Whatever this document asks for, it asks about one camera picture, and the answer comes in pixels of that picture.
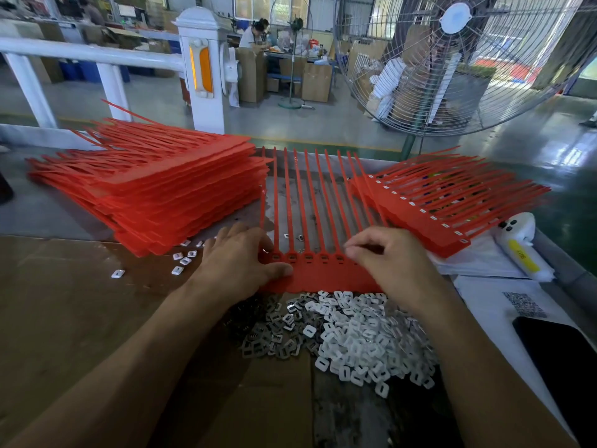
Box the person's left hand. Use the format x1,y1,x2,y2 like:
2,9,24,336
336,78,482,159
186,222,294,317

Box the white plastic bag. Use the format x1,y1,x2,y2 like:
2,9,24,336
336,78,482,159
428,234,529,280

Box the pile of white metal clips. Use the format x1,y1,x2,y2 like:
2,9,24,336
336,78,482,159
224,290,440,400

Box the white fence railing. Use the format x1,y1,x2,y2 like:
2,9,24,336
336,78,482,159
0,36,187,150

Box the large industrial floor fan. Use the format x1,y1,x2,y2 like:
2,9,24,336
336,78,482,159
333,0,597,160

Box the black phone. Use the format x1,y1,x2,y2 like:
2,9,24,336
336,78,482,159
512,316,597,448

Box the low stack of red seals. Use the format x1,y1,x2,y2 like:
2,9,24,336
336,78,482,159
347,146,553,260

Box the blue plastic bins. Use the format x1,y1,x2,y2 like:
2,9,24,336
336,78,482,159
60,59,131,84

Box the tall brown cardboard box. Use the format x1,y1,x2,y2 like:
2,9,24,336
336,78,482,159
235,47,267,104

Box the person's left forearm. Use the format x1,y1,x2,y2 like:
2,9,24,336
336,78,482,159
5,282,238,448

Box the black pedestal fan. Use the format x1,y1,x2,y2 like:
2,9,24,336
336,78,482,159
269,0,312,110

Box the person's right forearm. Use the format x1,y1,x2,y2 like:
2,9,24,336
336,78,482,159
410,290,579,448

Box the tall stack of red seals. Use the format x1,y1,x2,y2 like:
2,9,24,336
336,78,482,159
25,100,272,258

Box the red plastic seal strip sheet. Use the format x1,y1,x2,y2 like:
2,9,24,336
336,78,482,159
258,146,389,294

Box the brown cardboard sheet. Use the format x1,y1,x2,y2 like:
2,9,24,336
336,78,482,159
0,235,314,448

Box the person's right hand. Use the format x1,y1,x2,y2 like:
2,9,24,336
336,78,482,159
344,227,449,319

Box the white post with orange reflector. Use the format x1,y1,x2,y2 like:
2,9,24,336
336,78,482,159
173,6,234,135

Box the white paper with code print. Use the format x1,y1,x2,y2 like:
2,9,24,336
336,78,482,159
453,275,597,434

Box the scattered loose white clips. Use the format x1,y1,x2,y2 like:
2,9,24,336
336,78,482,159
170,238,207,277

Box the short brown cardboard box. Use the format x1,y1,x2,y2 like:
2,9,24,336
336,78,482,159
302,63,333,103

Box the white handheld fan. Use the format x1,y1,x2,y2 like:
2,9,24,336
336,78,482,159
494,212,557,283

